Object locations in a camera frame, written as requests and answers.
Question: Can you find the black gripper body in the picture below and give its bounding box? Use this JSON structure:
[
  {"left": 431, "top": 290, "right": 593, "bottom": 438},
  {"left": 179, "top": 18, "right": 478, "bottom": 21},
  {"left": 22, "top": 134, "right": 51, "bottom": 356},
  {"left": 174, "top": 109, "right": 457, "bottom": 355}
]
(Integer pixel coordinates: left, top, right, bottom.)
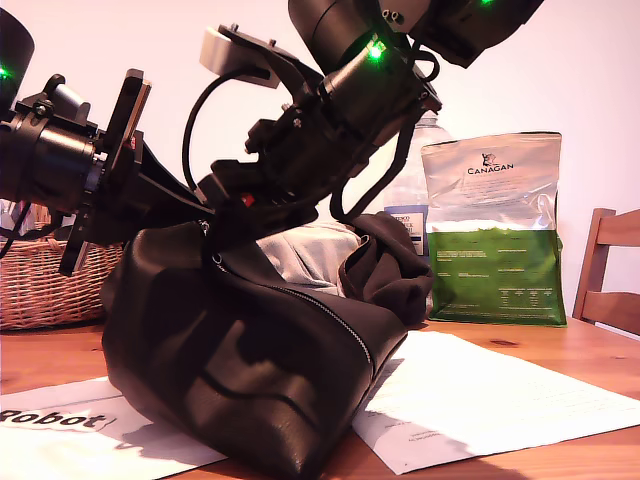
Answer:
[
  {"left": 196, "top": 82, "right": 370, "bottom": 205},
  {"left": 30, "top": 68, "right": 153, "bottom": 277}
]

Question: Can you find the black leather zip bag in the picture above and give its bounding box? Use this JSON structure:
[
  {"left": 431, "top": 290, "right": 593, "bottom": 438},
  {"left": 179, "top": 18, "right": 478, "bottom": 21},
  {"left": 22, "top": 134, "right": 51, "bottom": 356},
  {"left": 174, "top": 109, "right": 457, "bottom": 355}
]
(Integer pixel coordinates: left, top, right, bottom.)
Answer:
[{"left": 101, "top": 199, "right": 409, "bottom": 480}]

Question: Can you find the green silver pet food bag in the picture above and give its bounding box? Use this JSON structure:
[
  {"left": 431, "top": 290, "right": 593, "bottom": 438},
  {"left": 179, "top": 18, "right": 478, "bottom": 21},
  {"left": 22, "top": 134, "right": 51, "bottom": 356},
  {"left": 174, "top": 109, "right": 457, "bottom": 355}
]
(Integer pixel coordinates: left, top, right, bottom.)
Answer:
[{"left": 421, "top": 131, "right": 569, "bottom": 329}]

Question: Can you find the wicker basket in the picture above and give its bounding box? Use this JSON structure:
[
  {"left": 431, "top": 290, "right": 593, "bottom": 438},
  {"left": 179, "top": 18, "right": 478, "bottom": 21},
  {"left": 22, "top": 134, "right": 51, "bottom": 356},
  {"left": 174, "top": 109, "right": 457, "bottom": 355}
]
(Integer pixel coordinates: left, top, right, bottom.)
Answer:
[{"left": 0, "top": 199, "right": 126, "bottom": 331}]

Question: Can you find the large clear water bottle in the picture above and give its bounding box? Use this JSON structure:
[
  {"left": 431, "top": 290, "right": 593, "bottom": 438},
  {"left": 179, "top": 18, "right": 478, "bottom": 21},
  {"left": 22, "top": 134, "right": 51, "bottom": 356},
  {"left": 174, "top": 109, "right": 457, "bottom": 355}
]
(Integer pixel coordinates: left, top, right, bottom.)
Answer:
[{"left": 387, "top": 112, "right": 454, "bottom": 261}]

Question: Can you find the dark brown grey-lined hoodie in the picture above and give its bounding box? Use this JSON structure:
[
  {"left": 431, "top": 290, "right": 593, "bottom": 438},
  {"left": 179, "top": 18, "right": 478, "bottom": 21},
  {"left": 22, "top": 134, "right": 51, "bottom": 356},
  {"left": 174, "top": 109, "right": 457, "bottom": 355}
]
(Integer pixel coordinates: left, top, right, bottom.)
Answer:
[{"left": 99, "top": 212, "right": 435, "bottom": 331}]

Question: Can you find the white LeRobot text sticker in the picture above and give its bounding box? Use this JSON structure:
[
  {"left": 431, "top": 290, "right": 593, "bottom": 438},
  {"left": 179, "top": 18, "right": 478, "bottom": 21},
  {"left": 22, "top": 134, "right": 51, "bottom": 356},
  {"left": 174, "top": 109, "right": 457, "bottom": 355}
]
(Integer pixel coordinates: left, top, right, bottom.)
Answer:
[{"left": 0, "top": 408, "right": 115, "bottom": 436}]

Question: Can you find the wooden chair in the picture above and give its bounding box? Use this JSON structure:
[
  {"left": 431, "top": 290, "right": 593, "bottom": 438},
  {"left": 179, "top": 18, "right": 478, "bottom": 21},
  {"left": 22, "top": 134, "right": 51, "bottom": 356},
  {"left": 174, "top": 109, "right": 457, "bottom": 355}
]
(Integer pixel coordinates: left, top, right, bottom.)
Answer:
[{"left": 572, "top": 207, "right": 640, "bottom": 337}]

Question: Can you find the white printed paper sheet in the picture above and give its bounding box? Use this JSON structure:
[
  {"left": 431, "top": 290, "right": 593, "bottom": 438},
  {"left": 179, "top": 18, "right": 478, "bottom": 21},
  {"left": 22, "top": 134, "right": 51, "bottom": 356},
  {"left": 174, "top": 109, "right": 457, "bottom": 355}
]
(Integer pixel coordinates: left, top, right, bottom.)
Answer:
[{"left": 352, "top": 330, "right": 640, "bottom": 476}]

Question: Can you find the thin black camera cable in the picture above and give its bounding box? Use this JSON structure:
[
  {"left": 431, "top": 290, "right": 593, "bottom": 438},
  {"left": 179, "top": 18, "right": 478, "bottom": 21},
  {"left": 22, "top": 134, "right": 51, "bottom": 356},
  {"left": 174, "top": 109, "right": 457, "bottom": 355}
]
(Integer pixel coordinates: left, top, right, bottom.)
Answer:
[{"left": 180, "top": 72, "right": 241, "bottom": 191}]

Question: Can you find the arm wrist camera box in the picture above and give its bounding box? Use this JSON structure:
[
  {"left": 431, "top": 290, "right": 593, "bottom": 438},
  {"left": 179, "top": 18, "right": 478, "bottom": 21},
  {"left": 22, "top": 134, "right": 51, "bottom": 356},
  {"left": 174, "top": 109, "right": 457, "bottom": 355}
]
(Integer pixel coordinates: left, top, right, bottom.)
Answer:
[
  {"left": 14, "top": 73, "right": 101, "bottom": 132},
  {"left": 199, "top": 22, "right": 326, "bottom": 91}
]

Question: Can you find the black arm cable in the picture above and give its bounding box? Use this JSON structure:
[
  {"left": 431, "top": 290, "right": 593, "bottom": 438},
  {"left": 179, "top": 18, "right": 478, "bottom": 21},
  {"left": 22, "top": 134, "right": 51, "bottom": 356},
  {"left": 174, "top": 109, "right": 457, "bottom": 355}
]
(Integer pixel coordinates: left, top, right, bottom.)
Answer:
[{"left": 0, "top": 199, "right": 66, "bottom": 259}]

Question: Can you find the thick black sleeved cable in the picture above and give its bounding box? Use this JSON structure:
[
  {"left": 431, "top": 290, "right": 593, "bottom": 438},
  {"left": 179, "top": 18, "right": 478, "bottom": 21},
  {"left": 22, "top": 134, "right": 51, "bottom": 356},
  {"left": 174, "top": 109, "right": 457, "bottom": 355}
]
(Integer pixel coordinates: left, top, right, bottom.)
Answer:
[{"left": 327, "top": 119, "right": 419, "bottom": 222}]

